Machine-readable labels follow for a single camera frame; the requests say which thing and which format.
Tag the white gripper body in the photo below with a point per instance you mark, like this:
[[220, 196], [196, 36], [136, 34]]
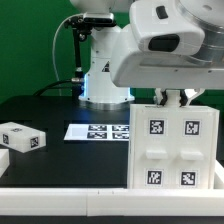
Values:
[[131, 67]]

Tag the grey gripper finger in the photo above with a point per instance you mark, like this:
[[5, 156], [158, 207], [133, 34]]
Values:
[[160, 97], [188, 95]]

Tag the white cabinet body box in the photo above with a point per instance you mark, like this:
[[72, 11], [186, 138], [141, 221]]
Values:
[[172, 146]]

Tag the white cabinet top block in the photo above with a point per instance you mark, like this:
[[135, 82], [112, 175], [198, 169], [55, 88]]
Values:
[[21, 138]]

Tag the white door panel with tags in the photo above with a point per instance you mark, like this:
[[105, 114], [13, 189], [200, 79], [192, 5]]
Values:
[[152, 159]]

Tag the white door panel with knob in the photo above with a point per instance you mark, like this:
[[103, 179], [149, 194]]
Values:
[[196, 139]]

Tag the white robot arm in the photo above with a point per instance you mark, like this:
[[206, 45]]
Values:
[[99, 88]]

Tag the white marker sheet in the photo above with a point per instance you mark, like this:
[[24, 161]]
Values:
[[97, 132]]

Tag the black camera on stand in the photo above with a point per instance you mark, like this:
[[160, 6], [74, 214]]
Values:
[[82, 25]]

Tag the white right rail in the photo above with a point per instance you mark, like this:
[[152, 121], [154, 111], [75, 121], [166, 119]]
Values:
[[219, 176]]

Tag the white front rail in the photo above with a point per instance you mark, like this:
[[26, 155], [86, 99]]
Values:
[[111, 202]]

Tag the white left rail piece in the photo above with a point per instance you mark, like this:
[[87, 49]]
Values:
[[4, 160]]

